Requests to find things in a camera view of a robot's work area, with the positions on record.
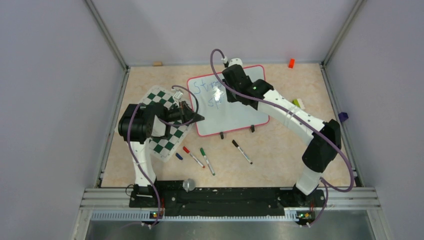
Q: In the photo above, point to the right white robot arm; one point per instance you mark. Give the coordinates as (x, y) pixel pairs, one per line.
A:
(323, 139)

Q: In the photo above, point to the green marker pen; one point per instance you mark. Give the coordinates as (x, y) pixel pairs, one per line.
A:
(207, 161)

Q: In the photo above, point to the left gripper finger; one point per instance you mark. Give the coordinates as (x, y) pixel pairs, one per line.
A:
(193, 118)
(187, 109)

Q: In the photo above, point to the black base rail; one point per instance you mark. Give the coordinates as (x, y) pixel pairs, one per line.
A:
(170, 196)

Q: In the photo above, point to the grey mesh ball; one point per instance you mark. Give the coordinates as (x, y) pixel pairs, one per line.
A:
(189, 185)

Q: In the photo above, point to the small wooden block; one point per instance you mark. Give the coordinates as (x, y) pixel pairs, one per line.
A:
(157, 64)

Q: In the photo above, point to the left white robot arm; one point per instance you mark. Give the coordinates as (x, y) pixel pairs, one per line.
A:
(142, 123)

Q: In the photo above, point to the green white chess mat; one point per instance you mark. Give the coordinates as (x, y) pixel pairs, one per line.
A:
(164, 149)

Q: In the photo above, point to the green white toy brick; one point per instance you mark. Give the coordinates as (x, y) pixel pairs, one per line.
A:
(299, 103)

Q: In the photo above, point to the red marker pen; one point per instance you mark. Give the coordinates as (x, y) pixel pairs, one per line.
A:
(193, 157)

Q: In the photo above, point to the black marker pen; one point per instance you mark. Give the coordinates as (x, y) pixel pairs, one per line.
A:
(242, 152)

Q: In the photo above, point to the black whiteboard stand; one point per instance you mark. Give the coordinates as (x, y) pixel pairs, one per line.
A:
(251, 128)

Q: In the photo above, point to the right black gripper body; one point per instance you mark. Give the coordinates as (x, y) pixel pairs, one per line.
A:
(232, 96)

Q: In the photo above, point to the blue marker cap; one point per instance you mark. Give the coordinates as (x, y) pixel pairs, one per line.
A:
(179, 156)

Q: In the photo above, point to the pink framed whiteboard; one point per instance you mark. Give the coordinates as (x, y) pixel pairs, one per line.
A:
(221, 116)

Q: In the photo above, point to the orange toy block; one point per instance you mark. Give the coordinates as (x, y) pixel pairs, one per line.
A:
(291, 63)

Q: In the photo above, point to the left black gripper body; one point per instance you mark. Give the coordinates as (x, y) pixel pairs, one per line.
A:
(175, 114)

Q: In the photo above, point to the purple toy block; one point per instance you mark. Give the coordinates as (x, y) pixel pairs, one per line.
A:
(343, 116)

